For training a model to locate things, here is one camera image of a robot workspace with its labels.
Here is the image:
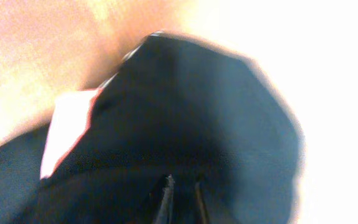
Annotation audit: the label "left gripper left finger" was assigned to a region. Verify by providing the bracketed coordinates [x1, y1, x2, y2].
[149, 174, 175, 224]

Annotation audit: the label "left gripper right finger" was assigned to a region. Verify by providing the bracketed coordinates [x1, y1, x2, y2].
[195, 181, 211, 224]

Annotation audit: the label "black leggings with red waistband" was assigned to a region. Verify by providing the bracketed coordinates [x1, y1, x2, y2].
[14, 34, 300, 223]

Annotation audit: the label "pink folded cloth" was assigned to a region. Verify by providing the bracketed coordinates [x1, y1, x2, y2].
[40, 88, 102, 179]

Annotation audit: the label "black folded garment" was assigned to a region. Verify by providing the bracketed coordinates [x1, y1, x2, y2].
[0, 124, 50, 223]

